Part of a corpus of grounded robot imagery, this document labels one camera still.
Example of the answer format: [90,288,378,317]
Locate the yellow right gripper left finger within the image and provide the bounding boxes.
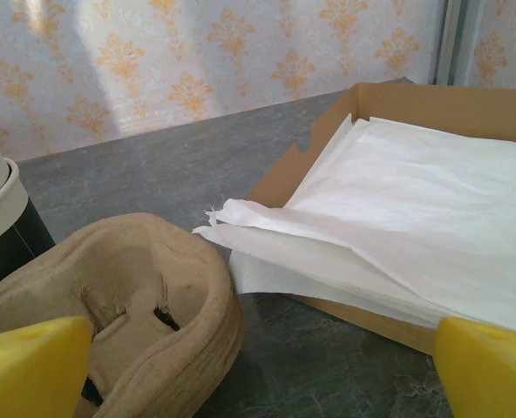
[0,316,92,418]

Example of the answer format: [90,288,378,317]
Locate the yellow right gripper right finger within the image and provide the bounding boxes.
[433,316,516,418]

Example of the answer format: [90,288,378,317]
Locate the white and black cup stack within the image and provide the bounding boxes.
[0,129,57,301]

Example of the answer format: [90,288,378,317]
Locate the white paper napkin stack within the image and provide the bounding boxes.
[192,113,516,339]

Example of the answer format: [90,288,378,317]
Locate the brown cardboard tray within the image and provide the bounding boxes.
[245,82,516,356]

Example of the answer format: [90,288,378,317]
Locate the aluminium frame post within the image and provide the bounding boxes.
[431,0,482,86]

